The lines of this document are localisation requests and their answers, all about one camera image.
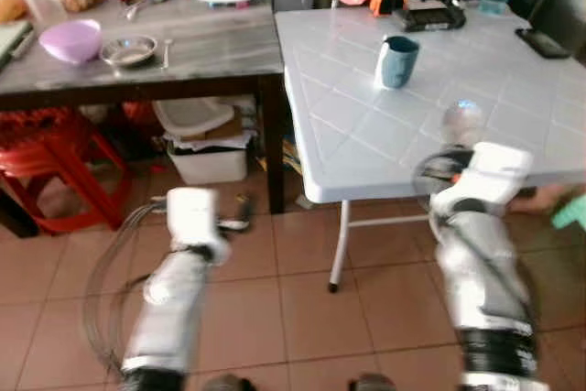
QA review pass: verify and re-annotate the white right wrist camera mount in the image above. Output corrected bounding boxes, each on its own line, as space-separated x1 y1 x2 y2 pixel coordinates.
430 141 535 218

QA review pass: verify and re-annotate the green plastic stool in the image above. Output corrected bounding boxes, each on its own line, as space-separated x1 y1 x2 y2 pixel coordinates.
550 193 586 233

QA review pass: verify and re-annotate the black flat tray device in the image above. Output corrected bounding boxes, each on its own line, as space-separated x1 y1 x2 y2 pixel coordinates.
402 0 467 33

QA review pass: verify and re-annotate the white plastic storage box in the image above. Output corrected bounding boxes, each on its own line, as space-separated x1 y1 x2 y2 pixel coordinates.
168 137 251 185

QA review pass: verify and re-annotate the person's bare foot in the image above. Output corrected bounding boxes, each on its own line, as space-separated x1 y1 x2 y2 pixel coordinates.
511 184 575 215

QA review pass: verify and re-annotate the marble top dark wood table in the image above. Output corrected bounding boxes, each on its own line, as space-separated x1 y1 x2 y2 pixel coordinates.
0 0 288 238

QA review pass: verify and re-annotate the orange and black device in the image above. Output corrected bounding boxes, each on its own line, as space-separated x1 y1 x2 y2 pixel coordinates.
369 0 407 17

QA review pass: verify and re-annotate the red plastic stool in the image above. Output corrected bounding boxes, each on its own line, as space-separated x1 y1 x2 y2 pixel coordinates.
0 109 131 234

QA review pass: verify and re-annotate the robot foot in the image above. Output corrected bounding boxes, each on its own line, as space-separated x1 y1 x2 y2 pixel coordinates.
201 374 256 391
349 372 397 391

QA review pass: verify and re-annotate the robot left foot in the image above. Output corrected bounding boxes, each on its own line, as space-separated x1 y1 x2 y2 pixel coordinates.
201 374 256 391

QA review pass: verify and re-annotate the white plastic folding table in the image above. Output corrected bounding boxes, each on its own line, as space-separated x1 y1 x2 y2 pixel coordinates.
275 2 586 294

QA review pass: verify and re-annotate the teal ceramic mug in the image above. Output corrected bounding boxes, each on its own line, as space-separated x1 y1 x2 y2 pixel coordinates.
374 35 421 91

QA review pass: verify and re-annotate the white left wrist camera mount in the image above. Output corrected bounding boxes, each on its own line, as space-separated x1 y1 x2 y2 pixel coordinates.
167 187 231 262

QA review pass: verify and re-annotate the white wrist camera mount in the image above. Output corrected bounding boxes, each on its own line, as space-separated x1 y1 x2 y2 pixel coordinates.
430 141 535 218
167 187 231 262

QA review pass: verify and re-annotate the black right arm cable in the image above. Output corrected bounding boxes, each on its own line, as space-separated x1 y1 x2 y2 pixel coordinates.
411 151 470 213

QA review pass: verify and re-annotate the round metal dish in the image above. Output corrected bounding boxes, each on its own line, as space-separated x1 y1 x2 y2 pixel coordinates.
99 36 159 69

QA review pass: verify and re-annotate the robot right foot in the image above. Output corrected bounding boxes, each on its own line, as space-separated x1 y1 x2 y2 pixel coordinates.
349 372 397 391

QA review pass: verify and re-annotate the grey left arm cable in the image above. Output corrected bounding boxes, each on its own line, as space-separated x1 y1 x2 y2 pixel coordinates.
81 201 177 375

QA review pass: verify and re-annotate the large purple plastic bowl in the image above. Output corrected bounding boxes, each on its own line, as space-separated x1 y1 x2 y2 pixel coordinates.
38 18 103 65

